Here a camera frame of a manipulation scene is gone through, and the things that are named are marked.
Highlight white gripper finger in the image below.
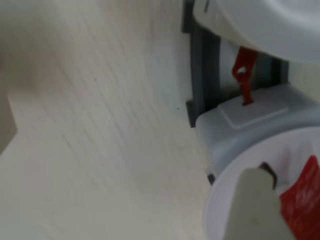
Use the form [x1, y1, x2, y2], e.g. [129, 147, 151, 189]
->
[224, 162, 296, 240]

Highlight red tuna toy sushi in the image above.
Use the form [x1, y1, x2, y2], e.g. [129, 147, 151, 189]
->
[278, 154, 320, 240]

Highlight white round plastic plate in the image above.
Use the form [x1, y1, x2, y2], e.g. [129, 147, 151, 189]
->
[203, 126, 320, 240]
[214, 0, 320, 64]

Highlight white toy train wagon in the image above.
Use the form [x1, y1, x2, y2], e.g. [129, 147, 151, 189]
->
[192, 0, 251, 51]
[194, 83, 320, 177]

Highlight gray circular toy track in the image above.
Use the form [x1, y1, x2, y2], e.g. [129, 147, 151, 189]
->
[181, 0, 291, 187]

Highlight red train coupler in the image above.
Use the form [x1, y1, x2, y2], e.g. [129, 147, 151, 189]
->
[231, 46, 258, 106]

